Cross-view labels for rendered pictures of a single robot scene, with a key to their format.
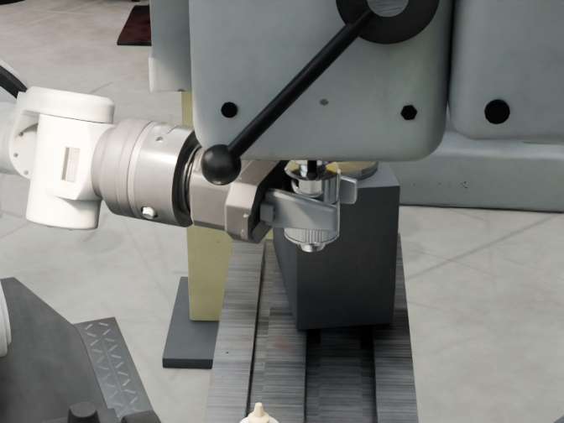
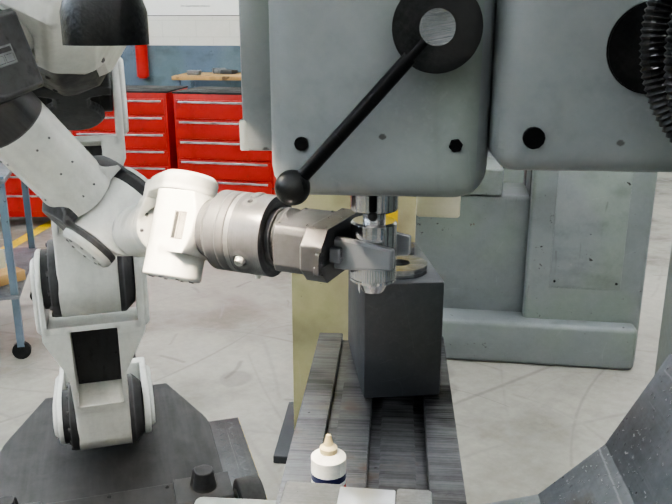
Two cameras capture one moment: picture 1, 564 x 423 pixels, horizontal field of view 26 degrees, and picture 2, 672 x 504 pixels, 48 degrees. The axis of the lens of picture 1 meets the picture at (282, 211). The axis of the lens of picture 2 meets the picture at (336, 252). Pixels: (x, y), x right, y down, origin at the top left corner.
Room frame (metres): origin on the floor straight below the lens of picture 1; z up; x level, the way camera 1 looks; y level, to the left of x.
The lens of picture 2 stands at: (0.18, -0.02, 1.46)
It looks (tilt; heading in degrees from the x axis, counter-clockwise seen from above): 17 degrees down; 2
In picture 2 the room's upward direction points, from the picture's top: straight up
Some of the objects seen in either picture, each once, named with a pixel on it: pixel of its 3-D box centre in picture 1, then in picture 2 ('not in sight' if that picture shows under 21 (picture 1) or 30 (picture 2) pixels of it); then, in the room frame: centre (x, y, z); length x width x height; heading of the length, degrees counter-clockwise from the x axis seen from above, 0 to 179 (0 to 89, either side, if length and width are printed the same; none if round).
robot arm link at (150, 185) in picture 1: (212, 184); (292, 240); (0.95, 0.06, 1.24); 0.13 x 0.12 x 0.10; 159
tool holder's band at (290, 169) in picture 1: (312, 172); (374, 224); (0.92, -0.03, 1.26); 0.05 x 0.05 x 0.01
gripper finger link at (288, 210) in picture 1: (298, 214); (361, 256); (0.89, -0.01, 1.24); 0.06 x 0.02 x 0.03; 69
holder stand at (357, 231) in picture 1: (331, 212); (391, 311); (1.35, -0.06, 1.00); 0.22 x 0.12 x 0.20; 8
